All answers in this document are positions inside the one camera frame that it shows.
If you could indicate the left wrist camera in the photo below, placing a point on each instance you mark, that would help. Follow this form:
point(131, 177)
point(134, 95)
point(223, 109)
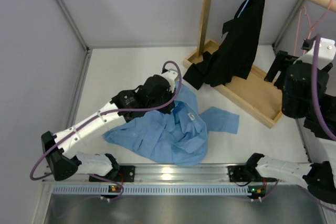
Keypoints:
point(170, 75)

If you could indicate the aluminium mounting rail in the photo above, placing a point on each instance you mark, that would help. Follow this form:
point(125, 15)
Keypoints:
point(183, 172)

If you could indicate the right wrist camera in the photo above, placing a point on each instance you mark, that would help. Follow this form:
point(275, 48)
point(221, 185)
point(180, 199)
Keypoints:
point(326, 51)

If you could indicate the black shirt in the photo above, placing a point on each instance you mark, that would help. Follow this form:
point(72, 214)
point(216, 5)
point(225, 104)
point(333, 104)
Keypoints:
point(236, 54)

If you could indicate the light blue shirt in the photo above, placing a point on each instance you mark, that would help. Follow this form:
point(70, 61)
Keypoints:
point(179, 137)

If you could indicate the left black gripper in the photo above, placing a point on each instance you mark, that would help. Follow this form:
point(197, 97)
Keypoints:
point(170, 94)

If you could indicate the grey slotted cable duct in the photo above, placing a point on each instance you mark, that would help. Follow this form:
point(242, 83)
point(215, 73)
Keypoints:
point(199, 190)

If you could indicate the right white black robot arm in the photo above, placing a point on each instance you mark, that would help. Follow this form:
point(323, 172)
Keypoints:
point(303, 84)

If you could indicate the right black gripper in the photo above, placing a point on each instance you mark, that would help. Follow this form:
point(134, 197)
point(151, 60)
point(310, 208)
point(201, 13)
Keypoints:
point(283, 62)

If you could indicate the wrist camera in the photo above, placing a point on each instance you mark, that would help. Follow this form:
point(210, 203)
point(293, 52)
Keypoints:
point(170, 75)
point(326, 51)

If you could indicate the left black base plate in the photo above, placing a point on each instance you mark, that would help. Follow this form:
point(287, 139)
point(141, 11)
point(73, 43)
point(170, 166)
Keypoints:
point(121, 174)

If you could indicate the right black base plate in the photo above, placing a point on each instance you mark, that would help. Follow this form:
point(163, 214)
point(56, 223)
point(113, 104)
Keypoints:
point(238, 173)

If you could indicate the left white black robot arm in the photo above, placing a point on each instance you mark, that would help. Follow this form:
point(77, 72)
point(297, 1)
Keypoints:
point(63, 150)

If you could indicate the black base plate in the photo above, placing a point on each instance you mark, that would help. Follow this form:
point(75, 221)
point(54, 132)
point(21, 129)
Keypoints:
point(238, 173)
point(121, 174)

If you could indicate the wooden clothes rack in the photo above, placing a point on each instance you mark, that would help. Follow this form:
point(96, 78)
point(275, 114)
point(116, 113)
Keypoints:
point(257, 97)

